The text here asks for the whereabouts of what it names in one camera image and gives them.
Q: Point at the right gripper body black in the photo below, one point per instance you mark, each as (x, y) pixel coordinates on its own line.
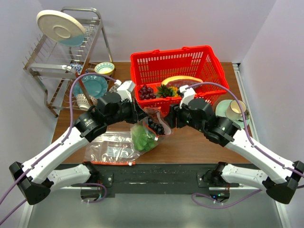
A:
(183, 118)

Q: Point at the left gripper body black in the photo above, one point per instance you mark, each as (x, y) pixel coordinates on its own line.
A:
(128, 111)

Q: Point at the toy dark grapes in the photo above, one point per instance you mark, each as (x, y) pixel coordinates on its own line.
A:
(156, 127)

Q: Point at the zip bag red zipper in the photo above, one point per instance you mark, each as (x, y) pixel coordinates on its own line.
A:
(156, 114)

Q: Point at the toy napa cabbage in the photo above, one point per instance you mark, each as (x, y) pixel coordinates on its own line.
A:
(143, 139)

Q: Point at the red plastic shopping basket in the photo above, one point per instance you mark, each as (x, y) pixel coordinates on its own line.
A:
(152, 67)

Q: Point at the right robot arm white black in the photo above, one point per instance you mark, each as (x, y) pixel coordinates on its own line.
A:
(277, 176)

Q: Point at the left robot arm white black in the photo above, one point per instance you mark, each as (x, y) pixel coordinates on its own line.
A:
(38, 177)

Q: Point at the toy red grapes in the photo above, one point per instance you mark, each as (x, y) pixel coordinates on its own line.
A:
(146, 93)

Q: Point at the black white patterned bowl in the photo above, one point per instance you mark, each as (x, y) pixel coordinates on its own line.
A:
(113, 89)

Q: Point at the toy pineapple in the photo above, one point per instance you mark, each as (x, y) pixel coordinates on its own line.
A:
(164, 91)

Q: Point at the toy meat slice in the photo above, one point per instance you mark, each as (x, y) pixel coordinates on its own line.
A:
(178, 81)

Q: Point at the teal scalloped plate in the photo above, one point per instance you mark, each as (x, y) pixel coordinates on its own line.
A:
(95, 84)

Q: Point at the blue patterned white bowl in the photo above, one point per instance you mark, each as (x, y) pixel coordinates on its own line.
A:
(83, 103)

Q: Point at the yellow rim teal bowl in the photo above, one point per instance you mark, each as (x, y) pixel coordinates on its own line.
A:
(105, 68)

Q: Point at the cream speckled mug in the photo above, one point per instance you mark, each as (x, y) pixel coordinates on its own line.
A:
(233, 111)

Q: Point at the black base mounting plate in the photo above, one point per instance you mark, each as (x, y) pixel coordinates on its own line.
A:
(136, 179)

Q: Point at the small blue patterned dish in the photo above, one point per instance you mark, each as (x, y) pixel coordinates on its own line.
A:
(76, 68)

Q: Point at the metal dish rack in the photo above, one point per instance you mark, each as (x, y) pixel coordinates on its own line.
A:
(52, 64)

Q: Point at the large white blue plate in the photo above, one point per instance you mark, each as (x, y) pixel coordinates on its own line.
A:
(61, 28)

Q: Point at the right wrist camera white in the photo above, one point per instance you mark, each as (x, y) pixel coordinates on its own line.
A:
(187, 94)

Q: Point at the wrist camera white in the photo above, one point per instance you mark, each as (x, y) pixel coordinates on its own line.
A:
(125, 89)
(187, 94)

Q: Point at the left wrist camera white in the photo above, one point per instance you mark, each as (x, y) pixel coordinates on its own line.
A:
(125, 89)

